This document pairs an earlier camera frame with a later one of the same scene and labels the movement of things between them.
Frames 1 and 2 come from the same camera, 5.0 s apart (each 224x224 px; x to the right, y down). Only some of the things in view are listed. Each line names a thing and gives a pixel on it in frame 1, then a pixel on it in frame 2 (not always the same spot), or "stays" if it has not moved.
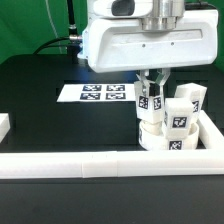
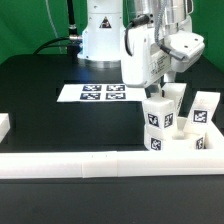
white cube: [178, 117] to [201, 112]
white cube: [192, 91] to [174, 91]
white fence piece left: [4, 124] stays
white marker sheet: [97, 93] stays
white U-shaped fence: [121, 163] stays
